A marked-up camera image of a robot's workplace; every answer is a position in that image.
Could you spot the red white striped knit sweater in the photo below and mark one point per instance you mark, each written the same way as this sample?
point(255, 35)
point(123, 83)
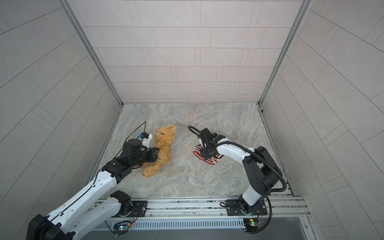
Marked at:
point(200, 154)

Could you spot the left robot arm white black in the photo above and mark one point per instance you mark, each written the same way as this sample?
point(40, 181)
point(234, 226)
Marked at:
point(78, 216)

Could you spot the white ventilation grille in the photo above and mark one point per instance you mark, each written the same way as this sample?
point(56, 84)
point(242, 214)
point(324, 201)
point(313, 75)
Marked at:
point(188, 224)

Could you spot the right green circuit board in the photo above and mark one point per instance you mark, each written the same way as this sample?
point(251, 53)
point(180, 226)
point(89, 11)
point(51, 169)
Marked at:
point(251, 225)

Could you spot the aluminium corner post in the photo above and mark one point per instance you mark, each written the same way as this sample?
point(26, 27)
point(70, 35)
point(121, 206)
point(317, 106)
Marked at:
point(290, 38)
point(87, 45)

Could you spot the aluminium mounting rail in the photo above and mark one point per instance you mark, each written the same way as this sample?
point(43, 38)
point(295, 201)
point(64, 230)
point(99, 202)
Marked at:
point(210, 208)

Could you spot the left aluminium corner post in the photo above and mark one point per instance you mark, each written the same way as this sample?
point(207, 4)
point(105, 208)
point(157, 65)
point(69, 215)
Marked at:
point(87, 45)

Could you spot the brown plush teddy bear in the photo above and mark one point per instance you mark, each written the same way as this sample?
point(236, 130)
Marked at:
point(164, 138)

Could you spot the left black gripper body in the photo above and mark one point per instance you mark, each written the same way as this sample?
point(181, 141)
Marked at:
point(142, 158)

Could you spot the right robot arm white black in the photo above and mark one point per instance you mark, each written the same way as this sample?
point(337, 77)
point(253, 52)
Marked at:
point(263, 174)

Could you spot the right aluminium corner post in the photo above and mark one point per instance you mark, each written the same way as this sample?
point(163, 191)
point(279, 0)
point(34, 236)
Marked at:
point(290, 38)

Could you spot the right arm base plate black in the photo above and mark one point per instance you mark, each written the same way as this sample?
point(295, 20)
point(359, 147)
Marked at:
point(241, 208)

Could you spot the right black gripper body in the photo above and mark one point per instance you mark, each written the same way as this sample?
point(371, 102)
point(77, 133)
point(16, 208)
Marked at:
point(206, 153)

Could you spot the left green circuit board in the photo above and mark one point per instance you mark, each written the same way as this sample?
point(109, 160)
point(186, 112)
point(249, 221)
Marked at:
point(122, 227)

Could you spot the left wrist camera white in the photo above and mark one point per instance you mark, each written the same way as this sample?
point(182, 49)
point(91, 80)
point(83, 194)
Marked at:
point(146, 139)

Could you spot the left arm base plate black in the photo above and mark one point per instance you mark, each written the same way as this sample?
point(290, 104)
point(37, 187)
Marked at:
point(135, 208)

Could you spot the green circuit board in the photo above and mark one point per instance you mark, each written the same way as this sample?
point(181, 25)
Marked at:
point(251, 225)
point(122, 227)

